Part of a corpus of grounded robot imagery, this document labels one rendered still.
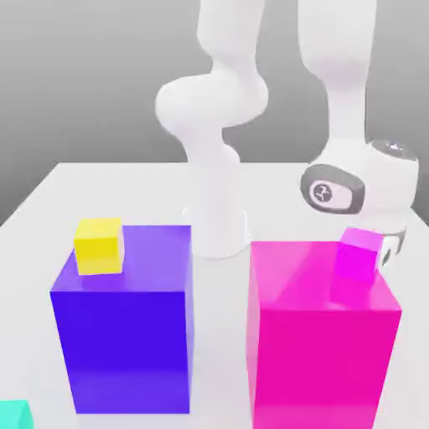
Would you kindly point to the large blue box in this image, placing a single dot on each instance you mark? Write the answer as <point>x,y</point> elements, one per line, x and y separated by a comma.
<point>124,348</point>

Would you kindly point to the small teal cube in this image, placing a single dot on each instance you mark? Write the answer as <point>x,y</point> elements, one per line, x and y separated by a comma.
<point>11,415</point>

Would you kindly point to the large magenta box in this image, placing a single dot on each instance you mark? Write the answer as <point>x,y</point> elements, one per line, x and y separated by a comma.
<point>321,365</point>

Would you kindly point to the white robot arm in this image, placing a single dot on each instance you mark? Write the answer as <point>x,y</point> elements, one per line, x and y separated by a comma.
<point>345,100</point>

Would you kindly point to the small yellow cube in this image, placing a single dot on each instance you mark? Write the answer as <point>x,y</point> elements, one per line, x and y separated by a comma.
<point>98,251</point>

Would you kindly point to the small magenta cube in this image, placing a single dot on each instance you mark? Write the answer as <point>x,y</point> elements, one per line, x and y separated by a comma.
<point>356,264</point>

